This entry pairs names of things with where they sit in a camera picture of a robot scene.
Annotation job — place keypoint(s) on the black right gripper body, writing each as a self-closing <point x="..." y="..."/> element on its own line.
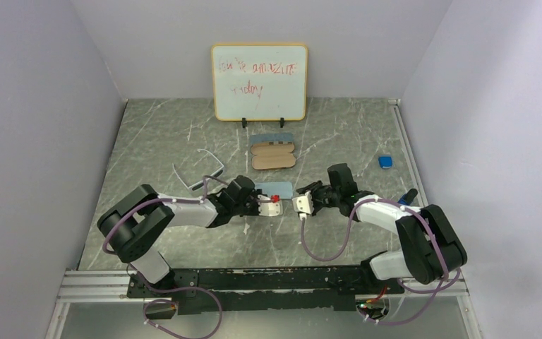
<point x="324" y="198"/>

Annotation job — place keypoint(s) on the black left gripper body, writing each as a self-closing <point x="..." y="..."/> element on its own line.
<point x="249" y="207"/>

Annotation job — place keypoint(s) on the light blue cloth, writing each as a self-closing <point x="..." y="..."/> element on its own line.
<point x="284" y="190"/>

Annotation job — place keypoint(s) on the plaid glasses case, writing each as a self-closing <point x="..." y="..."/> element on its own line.
<point x="273" y="155"/>

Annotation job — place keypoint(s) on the blue glasses case green lining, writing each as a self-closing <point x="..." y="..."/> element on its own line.
<point x="271" y="138"/>

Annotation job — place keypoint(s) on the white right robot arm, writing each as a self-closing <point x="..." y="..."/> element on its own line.
<point x="429" y="247"/>

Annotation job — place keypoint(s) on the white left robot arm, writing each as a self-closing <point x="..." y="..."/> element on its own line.
<point x="133" y="225"/>

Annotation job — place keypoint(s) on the small blue box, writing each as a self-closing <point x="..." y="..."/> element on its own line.
<point x="385" y="161"/>

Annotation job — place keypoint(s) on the small blue card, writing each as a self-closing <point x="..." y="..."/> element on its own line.
<point x="408" y="198"/>

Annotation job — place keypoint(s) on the yellow framed whiteboard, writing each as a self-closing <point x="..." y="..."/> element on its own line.
<point x="260" y="81"/>

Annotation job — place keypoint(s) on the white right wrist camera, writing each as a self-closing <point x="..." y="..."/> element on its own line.
<point x="303" y="205"/>

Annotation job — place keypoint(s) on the white frame sunglasses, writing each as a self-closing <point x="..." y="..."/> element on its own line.
<point x="198" y="171"/>

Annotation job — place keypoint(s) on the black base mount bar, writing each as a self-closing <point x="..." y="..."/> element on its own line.
<point x="198" y="290"/>

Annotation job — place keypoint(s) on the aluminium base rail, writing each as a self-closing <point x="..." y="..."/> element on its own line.
<point x="155" y="133"/>

